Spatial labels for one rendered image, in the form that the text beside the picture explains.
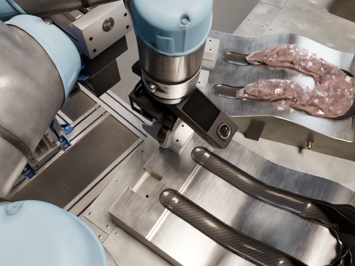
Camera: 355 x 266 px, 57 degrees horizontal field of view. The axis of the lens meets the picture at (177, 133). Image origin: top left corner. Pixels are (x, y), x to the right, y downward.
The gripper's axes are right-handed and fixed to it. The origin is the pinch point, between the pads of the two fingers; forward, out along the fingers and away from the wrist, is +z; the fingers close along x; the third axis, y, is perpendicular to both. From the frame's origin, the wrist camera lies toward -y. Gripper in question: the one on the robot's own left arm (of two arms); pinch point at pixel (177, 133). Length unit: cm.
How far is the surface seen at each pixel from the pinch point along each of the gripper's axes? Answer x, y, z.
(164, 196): 10.8, -4.4, 3.1
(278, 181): -3.6, -20.7, 2.1
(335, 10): -65, -14, 20
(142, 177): 10.0, 1.4, 5.7
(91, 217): 21.9, 6.1, 11.9
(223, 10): -127, 43, 120
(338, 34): -58, -18, 20
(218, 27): -111, 38, 117
